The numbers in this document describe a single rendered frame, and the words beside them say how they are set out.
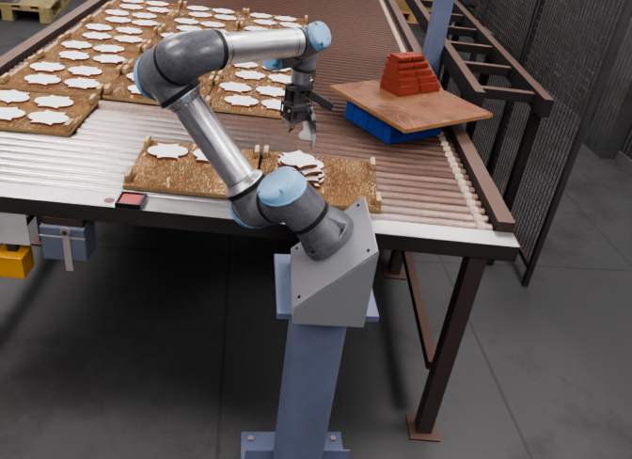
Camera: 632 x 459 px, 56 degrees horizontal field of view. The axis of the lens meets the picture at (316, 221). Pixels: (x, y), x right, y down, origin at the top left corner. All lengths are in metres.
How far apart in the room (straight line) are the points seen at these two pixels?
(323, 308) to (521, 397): 1.49
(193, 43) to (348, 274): 0.64
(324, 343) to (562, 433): 1.34
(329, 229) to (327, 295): 0.17
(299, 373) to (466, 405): 1.07
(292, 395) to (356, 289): 0.52
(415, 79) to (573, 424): 1.59
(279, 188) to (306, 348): 0.50
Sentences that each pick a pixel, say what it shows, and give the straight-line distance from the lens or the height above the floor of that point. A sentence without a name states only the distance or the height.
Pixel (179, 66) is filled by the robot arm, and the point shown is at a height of 1.44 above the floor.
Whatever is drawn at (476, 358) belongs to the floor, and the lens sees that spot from 2.92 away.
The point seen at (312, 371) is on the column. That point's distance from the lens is 1.78.
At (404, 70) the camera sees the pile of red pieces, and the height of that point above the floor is 1.14.
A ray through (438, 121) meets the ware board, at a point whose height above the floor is 1.04.
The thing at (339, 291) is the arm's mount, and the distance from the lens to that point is 1.47.
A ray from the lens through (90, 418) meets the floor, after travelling 2.50.
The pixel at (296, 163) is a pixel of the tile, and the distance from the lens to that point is 1.97.
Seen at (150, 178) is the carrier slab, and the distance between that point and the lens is 2.01.
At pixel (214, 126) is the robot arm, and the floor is 1.27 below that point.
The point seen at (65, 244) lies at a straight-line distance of 2.00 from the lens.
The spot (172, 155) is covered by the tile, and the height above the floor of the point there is 0.95.
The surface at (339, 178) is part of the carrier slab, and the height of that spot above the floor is 0.94.
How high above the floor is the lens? 1.88
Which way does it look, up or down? 31 degrees down
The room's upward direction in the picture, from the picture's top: 8 degrees clockwise
